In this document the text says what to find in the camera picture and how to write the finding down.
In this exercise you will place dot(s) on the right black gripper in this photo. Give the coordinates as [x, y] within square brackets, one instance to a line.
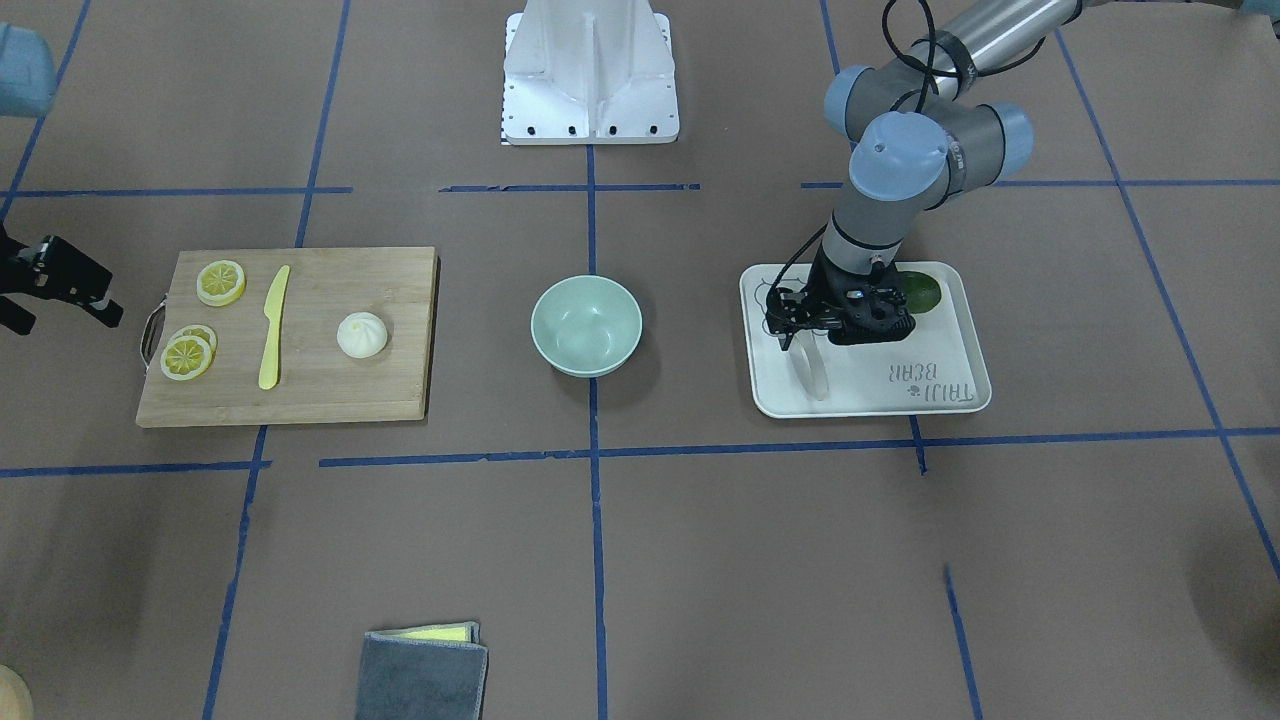
[60, 272]

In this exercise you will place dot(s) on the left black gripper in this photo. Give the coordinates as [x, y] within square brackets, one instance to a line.
[829, 283]

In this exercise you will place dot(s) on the translucent white spoon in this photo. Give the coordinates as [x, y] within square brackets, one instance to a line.
[809, 366]

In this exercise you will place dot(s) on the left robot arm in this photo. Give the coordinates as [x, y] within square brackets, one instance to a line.
[914, 146]

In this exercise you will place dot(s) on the mint green bowl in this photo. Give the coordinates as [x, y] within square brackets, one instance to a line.
[586, 326]

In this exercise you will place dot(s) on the hidden lemon slice underneath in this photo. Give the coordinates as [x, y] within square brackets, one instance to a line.
[202, 331]

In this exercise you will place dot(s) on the lone lemon slice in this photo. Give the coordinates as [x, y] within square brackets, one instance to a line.
[220, 283]

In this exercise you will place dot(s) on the green avocado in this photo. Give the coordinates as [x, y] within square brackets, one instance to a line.
[922, 291]

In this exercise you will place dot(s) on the cream bear serving tray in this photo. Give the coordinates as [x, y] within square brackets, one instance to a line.
[938, 369]

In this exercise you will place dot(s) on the yellow plastic knife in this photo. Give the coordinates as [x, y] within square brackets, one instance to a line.
[269, 368]

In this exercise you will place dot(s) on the bamboo cutting board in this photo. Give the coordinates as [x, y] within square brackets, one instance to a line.
[317, 383]

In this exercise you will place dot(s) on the wooden mug tree stand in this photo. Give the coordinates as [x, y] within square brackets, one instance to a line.
[16, 701]

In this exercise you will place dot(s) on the grey folded cloth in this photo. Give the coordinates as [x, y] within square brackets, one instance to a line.
[424, 672]

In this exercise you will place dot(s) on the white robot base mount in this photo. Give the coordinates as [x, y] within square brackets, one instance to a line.
[589, 73]

